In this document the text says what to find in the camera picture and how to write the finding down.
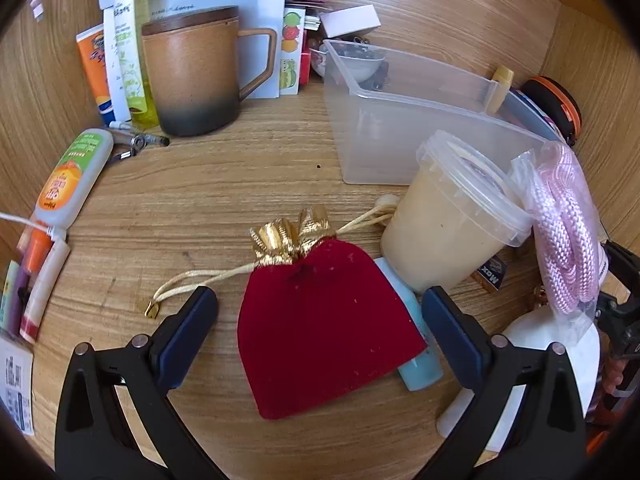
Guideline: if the black case with orange zipper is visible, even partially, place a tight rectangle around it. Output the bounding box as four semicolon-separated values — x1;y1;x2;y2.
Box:
520;76;582;147

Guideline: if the white and red stick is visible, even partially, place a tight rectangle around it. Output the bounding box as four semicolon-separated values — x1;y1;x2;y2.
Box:
19;239;71;345

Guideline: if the fruit sticker sheet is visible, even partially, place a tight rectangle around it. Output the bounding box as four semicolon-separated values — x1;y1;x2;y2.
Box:
279;6;307;96

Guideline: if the red velvet drawstring pouch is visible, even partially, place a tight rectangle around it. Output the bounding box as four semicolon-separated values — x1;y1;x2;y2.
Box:
144;195;429;421

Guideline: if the orange lip balm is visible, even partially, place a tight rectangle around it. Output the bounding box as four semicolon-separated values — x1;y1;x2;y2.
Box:
27;227;53;273

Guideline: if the clear tub with cream filling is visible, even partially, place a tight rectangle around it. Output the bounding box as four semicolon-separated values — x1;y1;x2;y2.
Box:
380;130;533;293

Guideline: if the purple stick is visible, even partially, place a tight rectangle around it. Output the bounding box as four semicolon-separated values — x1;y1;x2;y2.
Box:
15;260;33;326

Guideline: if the white tube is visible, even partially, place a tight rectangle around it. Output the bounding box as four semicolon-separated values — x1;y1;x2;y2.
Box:
102;7;133;123

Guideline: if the clear plastic storage bin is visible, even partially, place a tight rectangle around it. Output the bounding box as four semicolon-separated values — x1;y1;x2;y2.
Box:
322;39;568;187

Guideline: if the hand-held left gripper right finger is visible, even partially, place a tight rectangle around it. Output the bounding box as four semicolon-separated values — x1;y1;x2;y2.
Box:
421;285;587;480

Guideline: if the metal key clip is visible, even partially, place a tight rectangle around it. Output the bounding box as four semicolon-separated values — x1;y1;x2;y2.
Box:
107;127;171;163

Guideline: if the small white box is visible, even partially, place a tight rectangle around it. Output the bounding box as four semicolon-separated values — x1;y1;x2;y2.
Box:
320;4;382;40

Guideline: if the white printed label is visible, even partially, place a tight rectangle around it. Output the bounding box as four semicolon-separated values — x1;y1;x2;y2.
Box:
0;332;36;436

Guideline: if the orange sunscreen tube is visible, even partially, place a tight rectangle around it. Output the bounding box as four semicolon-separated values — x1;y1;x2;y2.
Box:
76;24;113;126

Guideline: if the yellow bottle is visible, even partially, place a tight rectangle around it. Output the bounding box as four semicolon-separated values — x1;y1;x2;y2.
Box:
487;65;515;115

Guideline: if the small brown box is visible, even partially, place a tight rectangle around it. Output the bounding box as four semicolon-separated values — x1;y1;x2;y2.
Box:
472;255;511;292

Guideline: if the brown mug with lid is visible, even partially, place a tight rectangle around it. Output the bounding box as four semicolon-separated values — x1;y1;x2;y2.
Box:
141;6;278;137

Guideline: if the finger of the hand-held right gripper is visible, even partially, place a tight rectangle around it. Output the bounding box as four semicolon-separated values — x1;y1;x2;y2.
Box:
595;290;640;361
602;241;640;286

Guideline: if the bowl of beads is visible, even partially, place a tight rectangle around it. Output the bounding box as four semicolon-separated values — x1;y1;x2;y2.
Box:
309;40;388;83

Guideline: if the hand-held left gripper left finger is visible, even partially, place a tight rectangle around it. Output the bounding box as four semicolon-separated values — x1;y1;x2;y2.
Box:
55;285;231;480

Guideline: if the white bottle with orange label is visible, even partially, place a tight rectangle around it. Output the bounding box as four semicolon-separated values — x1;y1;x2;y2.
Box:
29;128;115;233

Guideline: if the white round object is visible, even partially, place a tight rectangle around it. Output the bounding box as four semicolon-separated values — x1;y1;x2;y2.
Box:
436;317;601;453

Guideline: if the pink rope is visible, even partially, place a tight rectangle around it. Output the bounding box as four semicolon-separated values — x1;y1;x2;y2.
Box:
510;141;608;348

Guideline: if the light blue tube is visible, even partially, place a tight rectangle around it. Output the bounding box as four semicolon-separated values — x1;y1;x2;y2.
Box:
375;257;445;392

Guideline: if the yellow-green spray bottle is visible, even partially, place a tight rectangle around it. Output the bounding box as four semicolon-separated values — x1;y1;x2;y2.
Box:
112;0;160;130

